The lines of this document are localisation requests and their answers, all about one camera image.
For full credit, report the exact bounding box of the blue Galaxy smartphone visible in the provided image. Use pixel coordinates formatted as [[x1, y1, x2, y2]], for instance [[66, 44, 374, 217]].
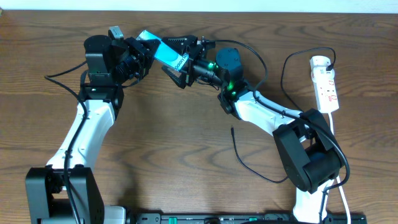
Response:
[[136, 30, 188, 72]]

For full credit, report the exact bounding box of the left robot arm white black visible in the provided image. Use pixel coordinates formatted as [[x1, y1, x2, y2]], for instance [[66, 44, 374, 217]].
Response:
[[25, 27, 178, 223]]

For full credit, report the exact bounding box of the white power strip cord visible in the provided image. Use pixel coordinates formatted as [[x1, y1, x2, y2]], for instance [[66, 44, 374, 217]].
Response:
[[327, 112, 352, 224]]

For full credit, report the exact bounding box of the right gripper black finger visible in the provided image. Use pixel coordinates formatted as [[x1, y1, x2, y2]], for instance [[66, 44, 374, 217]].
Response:
[[162, 66, 187, 89], [161, 35, 198, 55]]

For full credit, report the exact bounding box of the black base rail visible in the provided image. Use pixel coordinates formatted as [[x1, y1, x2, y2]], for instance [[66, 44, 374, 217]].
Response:
[[127, 212, 368, 224]]

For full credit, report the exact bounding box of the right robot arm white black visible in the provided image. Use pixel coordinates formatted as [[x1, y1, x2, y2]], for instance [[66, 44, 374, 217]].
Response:
[[162, 35, 349, 223]]

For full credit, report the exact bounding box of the white usb charger plug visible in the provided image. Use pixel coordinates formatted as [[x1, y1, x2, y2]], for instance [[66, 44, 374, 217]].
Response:
[[311, 66, 335, 83]]

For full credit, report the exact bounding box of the white power strip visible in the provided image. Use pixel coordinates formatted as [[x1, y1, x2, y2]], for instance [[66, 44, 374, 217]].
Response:
[[310, 55, 339, 114]]

